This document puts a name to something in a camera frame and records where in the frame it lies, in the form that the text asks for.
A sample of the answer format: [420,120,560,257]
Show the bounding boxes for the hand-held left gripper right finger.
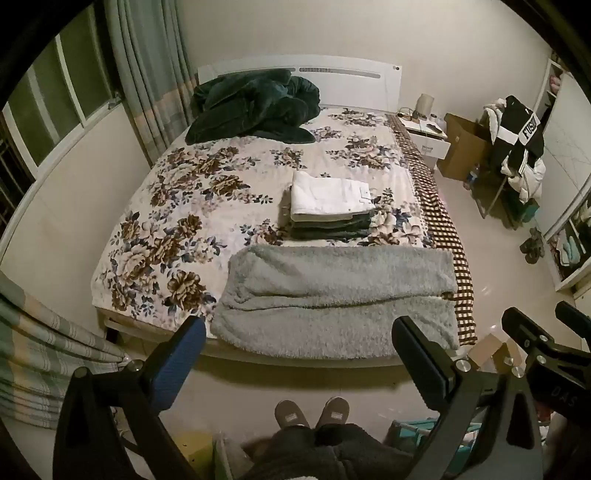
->
[392,316,544,480]

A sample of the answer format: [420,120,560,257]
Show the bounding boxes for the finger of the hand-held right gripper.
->
[555,301,591,334]
[501,307,555,372]

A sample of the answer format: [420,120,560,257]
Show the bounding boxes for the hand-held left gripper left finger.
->
[53,316,207,480]

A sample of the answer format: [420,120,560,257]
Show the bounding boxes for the grey fluffy blanket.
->
[211,244,461,360]

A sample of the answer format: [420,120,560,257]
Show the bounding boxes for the person's right forearm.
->
[545,411,583,480]

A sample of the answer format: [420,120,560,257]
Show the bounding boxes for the dark folded pants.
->
[288,220,373,241]

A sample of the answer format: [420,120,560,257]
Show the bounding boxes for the khaki folded pants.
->
[290,211,371,226]

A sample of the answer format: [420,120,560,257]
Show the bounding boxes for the white folded pants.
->
[290,170,373,219]

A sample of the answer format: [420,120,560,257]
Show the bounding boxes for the small cardboard box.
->
[468,334,523,372]

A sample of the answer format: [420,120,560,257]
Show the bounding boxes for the teal basket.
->
[387,416,445,459]

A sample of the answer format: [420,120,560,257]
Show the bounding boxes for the pair of dark slippers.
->
[519,227,546,265]

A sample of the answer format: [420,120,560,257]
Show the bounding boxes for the grey slipper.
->
[274,399,311,430]
[316,396,351,426]

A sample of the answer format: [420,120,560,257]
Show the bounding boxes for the brown checkered bed sheet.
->
[387,114,479,347]

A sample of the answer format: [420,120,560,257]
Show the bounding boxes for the person's legs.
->
[239,424,416,480]

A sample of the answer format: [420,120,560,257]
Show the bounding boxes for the striped green curtain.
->
[0,271,129,431]
[104,0,200,168]

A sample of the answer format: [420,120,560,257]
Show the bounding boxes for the white clothes pile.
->
[505,157,546,205]

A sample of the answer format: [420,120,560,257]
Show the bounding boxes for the bed with floral sheet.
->
[91,105,437,320]

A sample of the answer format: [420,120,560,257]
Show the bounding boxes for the black and white jacket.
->
[489,95,546,177]

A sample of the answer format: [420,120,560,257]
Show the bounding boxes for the large cardboard box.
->
[436,113,493,182]

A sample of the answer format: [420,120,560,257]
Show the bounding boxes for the white nightstand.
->
[401,113,452,172]

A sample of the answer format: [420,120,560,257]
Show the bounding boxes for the dark green blanket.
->
[185,69,321,145]

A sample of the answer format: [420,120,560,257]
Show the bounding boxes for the white bed headboard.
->
[198,54,403,114]

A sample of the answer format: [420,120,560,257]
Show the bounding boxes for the window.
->
[0,18,122,222]

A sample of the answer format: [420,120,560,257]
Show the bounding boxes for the metal frame chair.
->
[475,97,546,228]

